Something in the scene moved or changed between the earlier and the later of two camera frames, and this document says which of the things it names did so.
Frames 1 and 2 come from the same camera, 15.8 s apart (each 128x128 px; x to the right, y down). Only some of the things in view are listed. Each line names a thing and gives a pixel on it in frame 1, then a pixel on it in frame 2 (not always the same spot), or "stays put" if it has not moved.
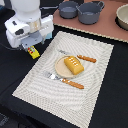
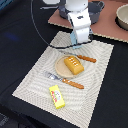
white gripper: [23, 34] → [81, 22]
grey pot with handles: [89, 12] stays put
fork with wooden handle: [51, 75] stays put
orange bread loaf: [74, 65] stays put
